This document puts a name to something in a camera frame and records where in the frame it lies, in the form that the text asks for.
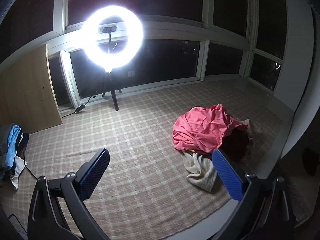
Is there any plaid beige rug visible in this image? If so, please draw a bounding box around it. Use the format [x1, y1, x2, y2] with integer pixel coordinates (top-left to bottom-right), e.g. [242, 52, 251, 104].
[1, 81, 282, 239]

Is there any white ring light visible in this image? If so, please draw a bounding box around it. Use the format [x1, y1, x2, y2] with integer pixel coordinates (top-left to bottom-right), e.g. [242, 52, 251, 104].
[80, 5, 144, 73]

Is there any pink garment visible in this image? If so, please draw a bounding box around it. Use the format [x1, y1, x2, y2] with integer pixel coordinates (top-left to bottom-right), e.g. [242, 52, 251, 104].
[172, 104, 249, 154]

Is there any dark maroon garment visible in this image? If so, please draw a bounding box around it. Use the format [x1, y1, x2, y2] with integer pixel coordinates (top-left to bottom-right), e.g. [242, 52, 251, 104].
[219, 128, 254, 163]

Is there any black light tripod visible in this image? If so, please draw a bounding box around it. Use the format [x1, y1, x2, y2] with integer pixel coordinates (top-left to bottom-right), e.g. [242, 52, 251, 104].
[101, 25, 119, 111]

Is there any black power cable with adapter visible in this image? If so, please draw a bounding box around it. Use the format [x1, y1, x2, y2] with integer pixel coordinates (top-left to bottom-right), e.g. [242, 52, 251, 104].
[61, 80, 101, 119]

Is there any wooden cabinet panel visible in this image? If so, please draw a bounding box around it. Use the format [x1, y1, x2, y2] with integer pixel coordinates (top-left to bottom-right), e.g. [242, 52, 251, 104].
[1, 44, 62, 133]

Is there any blue and white clothes pile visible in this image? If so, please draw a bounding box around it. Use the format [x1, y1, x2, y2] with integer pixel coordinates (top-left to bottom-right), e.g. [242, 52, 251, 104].
[1, 124, 29, 190]

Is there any cream knitted garment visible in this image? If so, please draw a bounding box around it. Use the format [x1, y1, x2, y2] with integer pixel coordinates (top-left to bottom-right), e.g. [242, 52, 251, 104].
[183, 119, 255, 192]

